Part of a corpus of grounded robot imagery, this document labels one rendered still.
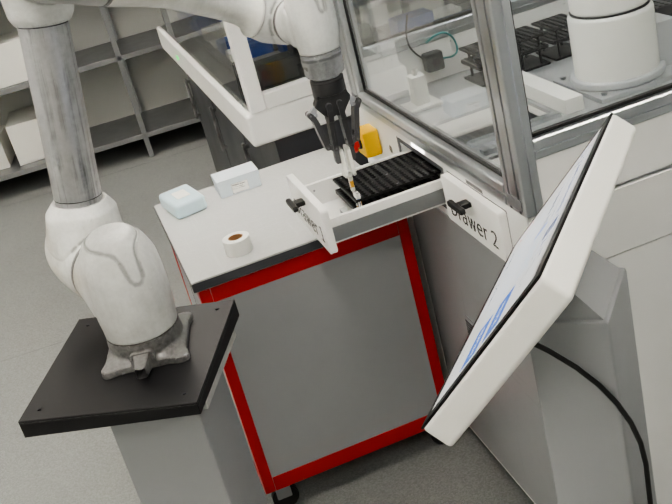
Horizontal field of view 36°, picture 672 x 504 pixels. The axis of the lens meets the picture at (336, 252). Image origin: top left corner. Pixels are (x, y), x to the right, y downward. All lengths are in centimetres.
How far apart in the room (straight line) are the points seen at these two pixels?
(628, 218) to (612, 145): 51
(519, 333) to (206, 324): 105
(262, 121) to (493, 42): 142
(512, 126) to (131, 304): 81
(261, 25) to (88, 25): 424
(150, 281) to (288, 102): 125
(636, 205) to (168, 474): 111
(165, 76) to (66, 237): 442
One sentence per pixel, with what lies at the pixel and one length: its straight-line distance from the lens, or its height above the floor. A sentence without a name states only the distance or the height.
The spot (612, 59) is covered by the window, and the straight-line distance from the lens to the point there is 198.
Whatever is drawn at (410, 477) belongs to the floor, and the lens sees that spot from 290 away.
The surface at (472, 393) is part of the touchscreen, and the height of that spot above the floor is 103.
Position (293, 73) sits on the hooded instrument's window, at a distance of 317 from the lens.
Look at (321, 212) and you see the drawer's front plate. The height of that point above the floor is 92.
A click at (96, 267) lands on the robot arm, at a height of 103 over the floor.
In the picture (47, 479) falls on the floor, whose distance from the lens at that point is 345.
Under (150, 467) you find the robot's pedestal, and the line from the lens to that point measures 224.
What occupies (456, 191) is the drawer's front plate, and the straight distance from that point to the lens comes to 222.
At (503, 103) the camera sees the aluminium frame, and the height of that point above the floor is 117.
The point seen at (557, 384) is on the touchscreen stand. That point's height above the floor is 91.
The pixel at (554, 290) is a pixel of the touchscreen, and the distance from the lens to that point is 123.
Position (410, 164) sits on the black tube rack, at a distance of 246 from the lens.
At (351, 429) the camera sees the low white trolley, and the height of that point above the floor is 18.
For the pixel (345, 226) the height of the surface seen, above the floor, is 87.
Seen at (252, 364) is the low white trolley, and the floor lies 48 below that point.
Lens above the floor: 178
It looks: 25 degrees down
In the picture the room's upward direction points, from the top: 15 degrees counter-clockwise
